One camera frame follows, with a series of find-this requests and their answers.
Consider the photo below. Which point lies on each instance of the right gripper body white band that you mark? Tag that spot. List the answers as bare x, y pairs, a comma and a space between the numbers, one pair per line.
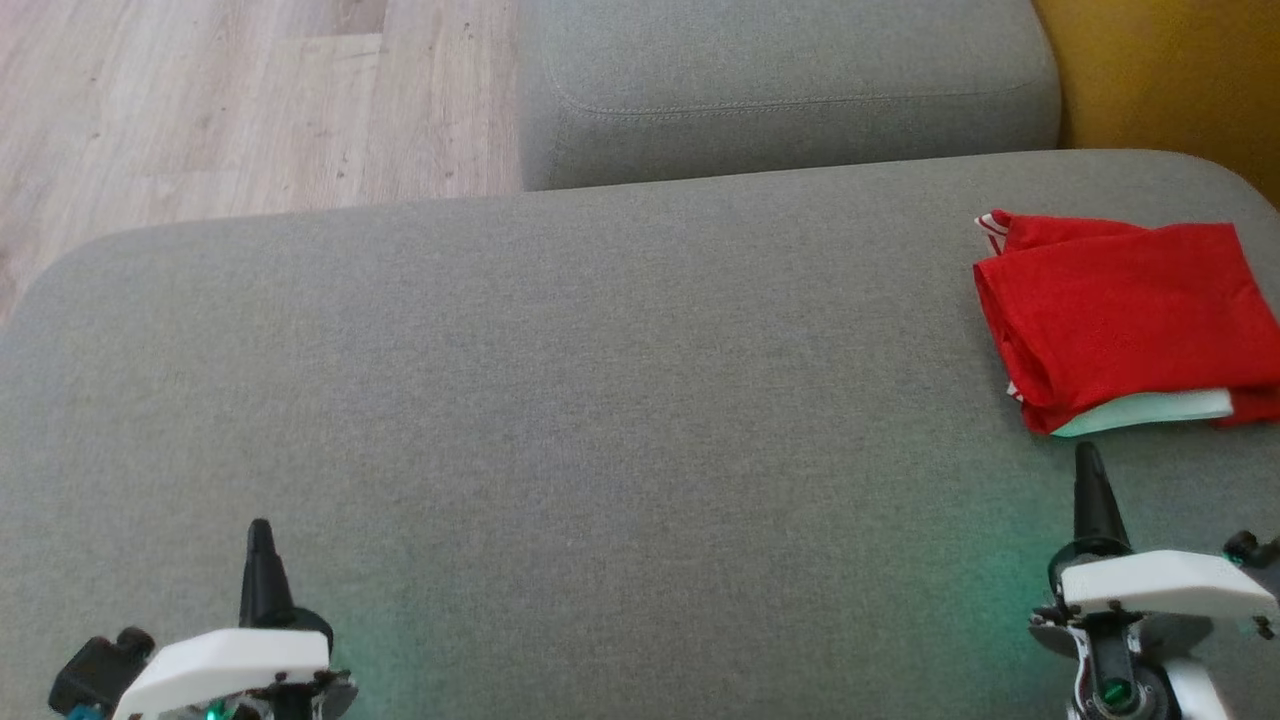
1160, 585

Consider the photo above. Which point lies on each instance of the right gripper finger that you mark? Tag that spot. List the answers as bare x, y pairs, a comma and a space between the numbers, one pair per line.
1097, 500

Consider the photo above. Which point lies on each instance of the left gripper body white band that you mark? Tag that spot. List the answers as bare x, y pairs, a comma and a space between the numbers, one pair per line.
220, 665

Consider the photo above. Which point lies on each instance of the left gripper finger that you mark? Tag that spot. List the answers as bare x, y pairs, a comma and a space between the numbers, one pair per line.
265, 580

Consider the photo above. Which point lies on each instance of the red jersey with black lettering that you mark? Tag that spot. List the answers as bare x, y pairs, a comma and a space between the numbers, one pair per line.
1130, 310

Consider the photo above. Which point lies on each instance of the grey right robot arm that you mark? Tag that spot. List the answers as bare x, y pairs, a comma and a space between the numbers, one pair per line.
1205, 695

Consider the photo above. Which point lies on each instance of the large grey sofa chaise cushion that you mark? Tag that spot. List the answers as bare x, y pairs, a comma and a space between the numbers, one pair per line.
600, 450

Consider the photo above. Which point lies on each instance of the grey sofa seat cushion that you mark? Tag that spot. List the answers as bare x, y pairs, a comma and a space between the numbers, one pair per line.
780, 70

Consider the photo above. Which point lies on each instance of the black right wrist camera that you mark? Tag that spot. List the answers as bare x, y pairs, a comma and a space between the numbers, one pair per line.
1250, 548

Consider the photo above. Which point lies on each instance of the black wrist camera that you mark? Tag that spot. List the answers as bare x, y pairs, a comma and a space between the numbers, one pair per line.
1250, 548
95, 670

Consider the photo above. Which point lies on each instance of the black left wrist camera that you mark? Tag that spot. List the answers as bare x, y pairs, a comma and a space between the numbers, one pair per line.
95, 670

